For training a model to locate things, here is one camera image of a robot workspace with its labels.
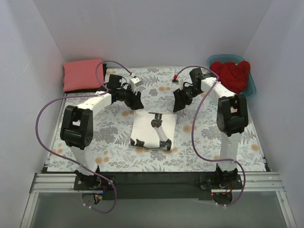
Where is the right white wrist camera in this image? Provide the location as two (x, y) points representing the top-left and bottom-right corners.
(171, 75), (185, 90)

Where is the white t shirt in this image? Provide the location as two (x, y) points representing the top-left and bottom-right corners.
(130, 111), (177, 151)

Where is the aluminium frame rail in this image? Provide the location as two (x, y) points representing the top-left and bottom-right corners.
(30, 172), (285, 193)

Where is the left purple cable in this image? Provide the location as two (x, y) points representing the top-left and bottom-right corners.
(35, 61), (137, 214)

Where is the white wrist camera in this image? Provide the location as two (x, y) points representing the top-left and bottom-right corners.
(171, 75), (185, 90)
(129, 76), (143, 93)

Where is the purple cable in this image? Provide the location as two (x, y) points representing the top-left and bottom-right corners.
(35, 61), (137, 214)
(173, 66), (247, 211)

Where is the red crumpled t shirt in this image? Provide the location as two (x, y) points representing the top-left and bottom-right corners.
(210, 61), (250, 94)

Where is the folded black t shirt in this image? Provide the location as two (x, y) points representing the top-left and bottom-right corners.
(64, 63), (108, 94)

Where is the floral table mat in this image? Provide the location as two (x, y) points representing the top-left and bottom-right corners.
(47, 67), (266, 173)

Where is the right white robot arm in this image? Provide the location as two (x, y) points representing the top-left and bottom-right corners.
(172, 66), (249, 189)

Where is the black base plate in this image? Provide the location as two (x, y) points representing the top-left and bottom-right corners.
(73, 172), (244, 202)

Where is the teal plastic basket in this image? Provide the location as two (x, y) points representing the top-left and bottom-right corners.
(207, 54), (257, 100)

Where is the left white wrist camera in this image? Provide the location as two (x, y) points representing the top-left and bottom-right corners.
(129, 76), (143, 93)

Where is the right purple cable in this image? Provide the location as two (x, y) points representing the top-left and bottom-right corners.
(173, 66), (247, 211)

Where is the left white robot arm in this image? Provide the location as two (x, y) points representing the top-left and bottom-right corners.
(60, 74), (143, 190)

